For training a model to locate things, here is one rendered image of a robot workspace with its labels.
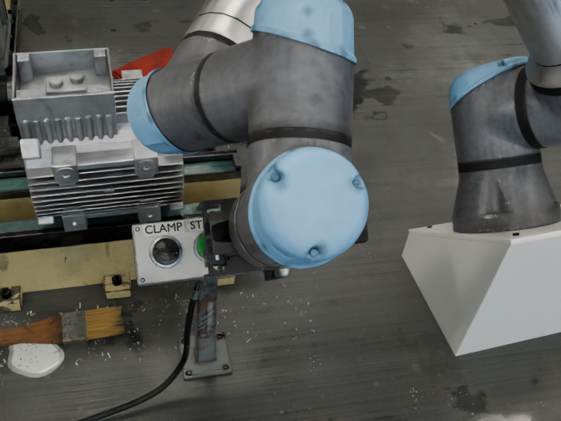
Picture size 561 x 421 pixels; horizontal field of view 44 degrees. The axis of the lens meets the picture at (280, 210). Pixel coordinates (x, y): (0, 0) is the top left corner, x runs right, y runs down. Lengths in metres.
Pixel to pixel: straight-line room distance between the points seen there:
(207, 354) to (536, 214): 0.49
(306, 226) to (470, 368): 0.69
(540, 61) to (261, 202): 0.56
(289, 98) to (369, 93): 1.05
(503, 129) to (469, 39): 0.81
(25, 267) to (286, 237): 0.69
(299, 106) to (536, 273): 0.59
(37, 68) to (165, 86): 0.42
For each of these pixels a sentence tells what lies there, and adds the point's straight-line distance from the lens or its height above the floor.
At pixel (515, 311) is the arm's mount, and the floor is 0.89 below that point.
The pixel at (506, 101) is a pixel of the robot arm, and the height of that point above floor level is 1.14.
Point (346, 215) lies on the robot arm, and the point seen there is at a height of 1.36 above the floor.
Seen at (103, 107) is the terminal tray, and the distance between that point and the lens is 0.90.
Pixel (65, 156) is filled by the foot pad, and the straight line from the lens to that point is 0.91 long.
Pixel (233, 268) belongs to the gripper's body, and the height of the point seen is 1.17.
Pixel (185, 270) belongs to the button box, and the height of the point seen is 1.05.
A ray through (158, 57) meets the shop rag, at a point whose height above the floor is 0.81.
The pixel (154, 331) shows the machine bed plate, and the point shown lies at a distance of 1.05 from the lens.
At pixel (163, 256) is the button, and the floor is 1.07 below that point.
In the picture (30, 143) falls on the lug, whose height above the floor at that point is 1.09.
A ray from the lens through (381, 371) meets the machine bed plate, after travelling 1.04.
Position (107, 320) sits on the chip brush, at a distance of 1.06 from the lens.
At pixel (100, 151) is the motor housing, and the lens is 0.92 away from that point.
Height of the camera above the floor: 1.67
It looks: 46 degrees down
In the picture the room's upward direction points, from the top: 7 degrees clockwise
